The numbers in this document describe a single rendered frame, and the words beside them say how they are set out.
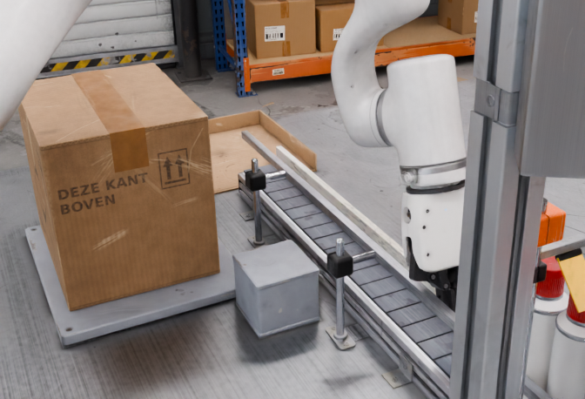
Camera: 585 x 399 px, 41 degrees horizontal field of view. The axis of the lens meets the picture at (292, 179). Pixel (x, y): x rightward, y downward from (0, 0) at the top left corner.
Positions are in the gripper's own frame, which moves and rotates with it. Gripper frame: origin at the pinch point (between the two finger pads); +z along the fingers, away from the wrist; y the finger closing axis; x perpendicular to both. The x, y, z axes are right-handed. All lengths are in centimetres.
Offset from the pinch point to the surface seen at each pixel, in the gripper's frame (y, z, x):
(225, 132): 6, -21, 91
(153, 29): 84, -72, 407
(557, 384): -2.8, 3.8, -21.5
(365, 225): 3.8, -6.3, 26.3
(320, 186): 4.2, -11.5, 41.2
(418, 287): -4.0, -2.7, 0.9
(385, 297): -1.9, 1.7, 13.2
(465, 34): 258, -40, 322
